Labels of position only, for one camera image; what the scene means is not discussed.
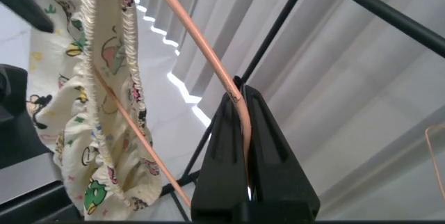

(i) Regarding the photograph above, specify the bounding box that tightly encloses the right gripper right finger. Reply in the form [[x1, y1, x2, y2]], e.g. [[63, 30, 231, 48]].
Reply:
[[243, 84, 321, 223]]

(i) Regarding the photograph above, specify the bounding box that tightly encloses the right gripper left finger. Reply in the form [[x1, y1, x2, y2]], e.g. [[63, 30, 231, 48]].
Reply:
[[190, 93, 250, 223]]

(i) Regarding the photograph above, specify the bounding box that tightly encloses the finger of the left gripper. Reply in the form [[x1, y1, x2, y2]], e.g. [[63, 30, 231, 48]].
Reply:
[[0, 0, 56, 33]]

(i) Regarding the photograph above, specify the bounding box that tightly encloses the cream printed garment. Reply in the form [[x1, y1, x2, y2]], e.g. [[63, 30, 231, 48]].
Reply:
[[26, 0, 163, 221]]

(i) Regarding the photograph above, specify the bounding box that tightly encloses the pink clothes hanger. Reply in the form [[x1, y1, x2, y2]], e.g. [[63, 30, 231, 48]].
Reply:
[[92, 0, 253, 208], [424, 124, 445, 202]]

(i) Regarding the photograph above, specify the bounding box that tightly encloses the black clothes rack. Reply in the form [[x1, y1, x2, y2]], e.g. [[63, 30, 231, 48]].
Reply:
[[159, 0, 445, 222]]

